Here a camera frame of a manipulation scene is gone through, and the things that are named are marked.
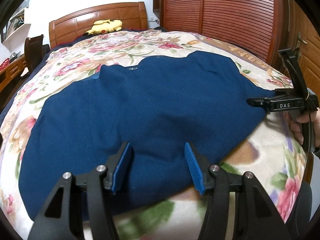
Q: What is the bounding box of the white wall shelf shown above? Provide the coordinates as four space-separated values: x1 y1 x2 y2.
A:
1 0 30 42

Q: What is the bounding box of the navy blue suit jacket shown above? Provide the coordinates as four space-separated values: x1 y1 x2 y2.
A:
18 51 274 219

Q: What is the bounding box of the red basket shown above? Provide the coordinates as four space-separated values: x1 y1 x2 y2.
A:
0 58 10 71

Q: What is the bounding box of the dark wooden chair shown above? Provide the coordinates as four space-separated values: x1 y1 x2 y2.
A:
24 34 50 76

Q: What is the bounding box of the wooden desk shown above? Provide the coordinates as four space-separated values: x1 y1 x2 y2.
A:
0 54 27 92

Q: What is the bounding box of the yellow Pikachu plush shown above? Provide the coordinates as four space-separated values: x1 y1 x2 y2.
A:
83 20 123 36

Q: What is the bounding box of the wooden headboard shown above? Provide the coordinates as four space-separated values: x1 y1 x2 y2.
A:
49 2 148 48

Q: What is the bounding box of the wooden louvered wardrobe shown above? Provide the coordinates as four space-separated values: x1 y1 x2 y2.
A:
153 0 289 69

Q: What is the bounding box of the wooden door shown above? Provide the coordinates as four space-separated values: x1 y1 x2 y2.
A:
287 0 320 95

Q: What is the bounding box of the right hand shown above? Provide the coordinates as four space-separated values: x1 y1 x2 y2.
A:
283 108 319 148

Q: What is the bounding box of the floral bed blanket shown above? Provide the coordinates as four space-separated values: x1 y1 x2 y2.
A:
1 29 307 239

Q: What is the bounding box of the metal door handle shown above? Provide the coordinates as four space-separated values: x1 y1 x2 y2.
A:
296 31 308 48

